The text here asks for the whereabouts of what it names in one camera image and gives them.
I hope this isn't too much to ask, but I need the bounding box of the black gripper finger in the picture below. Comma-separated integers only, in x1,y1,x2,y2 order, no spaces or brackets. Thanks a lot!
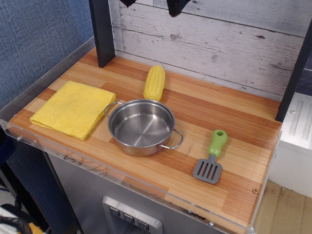
120,0,136,7
167,0,190,17

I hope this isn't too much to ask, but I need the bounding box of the green grey toy spatula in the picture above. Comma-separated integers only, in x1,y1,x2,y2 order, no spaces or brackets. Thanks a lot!
193,130,228,184

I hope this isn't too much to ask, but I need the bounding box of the yellow folded cloth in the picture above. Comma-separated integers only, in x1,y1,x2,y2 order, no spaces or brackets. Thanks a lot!
30,81,116,140

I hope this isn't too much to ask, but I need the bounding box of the yellow toy corn cob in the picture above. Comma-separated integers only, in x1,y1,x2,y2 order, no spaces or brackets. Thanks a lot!
143,65,165,101

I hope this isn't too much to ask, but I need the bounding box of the stainless steel pot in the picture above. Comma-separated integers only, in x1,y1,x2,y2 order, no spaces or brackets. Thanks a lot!
103,99,184,156

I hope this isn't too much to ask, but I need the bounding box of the grey toy kitchen cabinet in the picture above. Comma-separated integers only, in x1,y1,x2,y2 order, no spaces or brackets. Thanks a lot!
47,154,223,234

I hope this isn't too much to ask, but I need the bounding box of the white ribbed box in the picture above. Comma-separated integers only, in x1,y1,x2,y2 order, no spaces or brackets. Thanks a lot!
268,93,312,197

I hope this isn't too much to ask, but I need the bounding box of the silver button panel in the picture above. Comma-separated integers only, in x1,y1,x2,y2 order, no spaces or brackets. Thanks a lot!
102,195,163,234

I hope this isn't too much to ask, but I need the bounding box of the black left upright post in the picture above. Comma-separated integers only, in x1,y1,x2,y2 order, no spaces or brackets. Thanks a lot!
89,0,116,68

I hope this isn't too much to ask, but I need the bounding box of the black upright post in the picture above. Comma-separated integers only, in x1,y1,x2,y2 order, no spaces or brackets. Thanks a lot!
89,0,116,68
275,22,312,122

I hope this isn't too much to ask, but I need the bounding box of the black right upright post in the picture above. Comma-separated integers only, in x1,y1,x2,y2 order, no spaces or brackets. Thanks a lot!
275,22,312,122

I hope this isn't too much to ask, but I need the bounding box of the black yellow cable bundle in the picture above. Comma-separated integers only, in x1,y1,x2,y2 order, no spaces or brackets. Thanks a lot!
0,203,44,234

